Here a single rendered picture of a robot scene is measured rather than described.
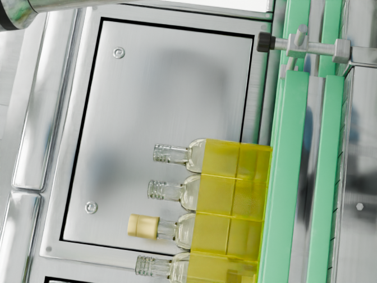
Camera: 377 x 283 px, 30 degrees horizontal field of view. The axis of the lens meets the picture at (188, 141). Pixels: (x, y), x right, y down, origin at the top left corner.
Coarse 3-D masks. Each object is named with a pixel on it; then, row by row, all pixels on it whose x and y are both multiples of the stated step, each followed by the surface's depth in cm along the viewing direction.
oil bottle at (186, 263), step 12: (180, 252) 102; (192, 252) 102; (180, 264) 101; (192, 264) 101; (204, 264) 101; (216, 264) 101; (228, 264) 101; (240, 264) 101; (252, 264) 101; (168, 276) 102; (180, 276) 101; (192, 276) 100; (204, 276) 100; (216, 276) 100; (228, 276) 100; (240, 276) 100; (252, 276) 100
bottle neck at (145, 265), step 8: (144, 256) 104; (136, 264) 102; (144, 264) 102; (152, 264) 102; (160, 264) 102; (168, 264) 102; (136, 272) 103; (144, 272) 102; (152, 272) 102; (160, 272) 102
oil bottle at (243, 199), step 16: (192, 176) 105; (208, 176) 104; (192, 192) 104; (208, 192) 103; (224, 192) 103; (240, 192) 103; (256, 192) 103; (192, 208) 103; (208, 208) 103; (224, 208) 103; (240, 208) 103; (256, 208) 103
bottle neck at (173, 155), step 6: (156, 144) 107; (162, 144) 108; (156, 150) 107; (162, 150) 107; (168, 150) 107; (174, 150) 107; (180, 150) 107; (156, 156) 107; (162, 156) 107; (168, 156) 107; (174, 156) 106; (180, 156) 106; (162, 162) 107; (168, 162) 107; (174, 162) 107; (180, 162) 107
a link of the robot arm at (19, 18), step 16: (0, 0) 72; (16, 0) 73; (32, 0) 74; (48, 0) 74; (64, 0) 74; (80, 0) 74; (96, 0) 74; (112, 0) 74; (128, 0) 75; (0, 16) 74; (16, 16) 74; (32, 16) 77
